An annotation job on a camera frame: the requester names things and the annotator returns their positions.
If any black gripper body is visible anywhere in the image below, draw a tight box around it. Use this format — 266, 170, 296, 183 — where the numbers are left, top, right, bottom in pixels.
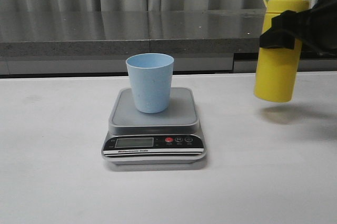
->
300, 0, 336, 56

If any light blue plastic cup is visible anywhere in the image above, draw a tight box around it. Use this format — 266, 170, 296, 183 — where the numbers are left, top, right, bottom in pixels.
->
126, 53, 174, 114

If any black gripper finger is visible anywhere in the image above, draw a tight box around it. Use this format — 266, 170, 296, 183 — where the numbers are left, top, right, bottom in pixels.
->
260, 10, 313, 49

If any yellow squeeze bottle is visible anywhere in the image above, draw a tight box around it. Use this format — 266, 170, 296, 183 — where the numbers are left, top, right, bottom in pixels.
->
254, 0, 310, 103

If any grey stone counter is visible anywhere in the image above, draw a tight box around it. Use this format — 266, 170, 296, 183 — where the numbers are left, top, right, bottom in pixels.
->
0, 8, 337, 75

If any silver digital kitchen scale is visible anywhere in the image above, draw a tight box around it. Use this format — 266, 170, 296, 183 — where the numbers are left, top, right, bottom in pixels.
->
101, 87, 206, 165

